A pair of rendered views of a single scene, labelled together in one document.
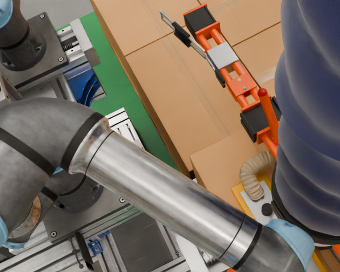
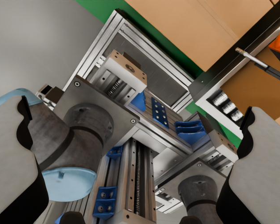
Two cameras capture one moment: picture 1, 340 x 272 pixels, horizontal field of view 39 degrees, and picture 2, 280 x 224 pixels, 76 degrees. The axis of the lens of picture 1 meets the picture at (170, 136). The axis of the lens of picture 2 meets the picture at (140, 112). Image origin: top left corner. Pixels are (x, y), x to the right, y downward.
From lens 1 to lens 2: 1.35 m
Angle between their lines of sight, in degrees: 55
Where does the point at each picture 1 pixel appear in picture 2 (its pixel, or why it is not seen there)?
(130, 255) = (164, 96)
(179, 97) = (181, 15)
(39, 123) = not seen: outside the picture
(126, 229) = (156, 86)
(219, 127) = (220, 31)
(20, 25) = (98, 154)
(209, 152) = not seen: hidden behind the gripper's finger
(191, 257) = (223, 120)
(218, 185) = not seen: outside the picture
